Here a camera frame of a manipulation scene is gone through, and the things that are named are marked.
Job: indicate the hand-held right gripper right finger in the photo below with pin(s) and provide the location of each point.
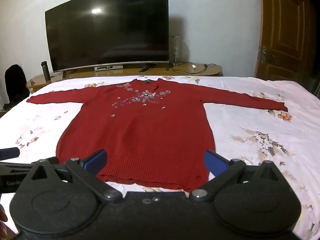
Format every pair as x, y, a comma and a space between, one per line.
214, 162

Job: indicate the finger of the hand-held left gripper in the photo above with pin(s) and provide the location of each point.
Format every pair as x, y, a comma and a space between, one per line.
8, 153
22, 166

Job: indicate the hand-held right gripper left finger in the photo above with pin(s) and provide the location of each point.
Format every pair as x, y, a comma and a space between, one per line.
96, 161

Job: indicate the red beaded knit sweater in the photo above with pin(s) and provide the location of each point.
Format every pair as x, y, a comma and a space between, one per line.
140, 135

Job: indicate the person's left hand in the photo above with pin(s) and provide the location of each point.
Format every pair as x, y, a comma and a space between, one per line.
2, 212

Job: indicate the floral white bedsheet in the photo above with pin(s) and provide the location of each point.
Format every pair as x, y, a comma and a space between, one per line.
250, 135

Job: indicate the black chair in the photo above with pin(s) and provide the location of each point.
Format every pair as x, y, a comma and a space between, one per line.
15, 82

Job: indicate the dark thermos bottle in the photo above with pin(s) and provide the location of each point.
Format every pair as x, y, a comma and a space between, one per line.
46, 71

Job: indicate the silver set-top box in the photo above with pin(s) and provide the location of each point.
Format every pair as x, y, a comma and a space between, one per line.
108, 67

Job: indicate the black remote control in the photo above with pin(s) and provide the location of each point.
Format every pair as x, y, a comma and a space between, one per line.
145, 68

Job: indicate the wooden television stand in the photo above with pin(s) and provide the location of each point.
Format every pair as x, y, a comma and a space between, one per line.
160, 72

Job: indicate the clear glass vase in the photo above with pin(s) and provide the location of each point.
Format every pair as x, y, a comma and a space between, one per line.
175, 50

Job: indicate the large curved black television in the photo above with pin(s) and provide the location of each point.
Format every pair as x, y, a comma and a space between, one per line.
107, 30

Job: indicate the brown wooden door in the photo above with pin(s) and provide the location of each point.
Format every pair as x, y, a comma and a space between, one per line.
282, 30

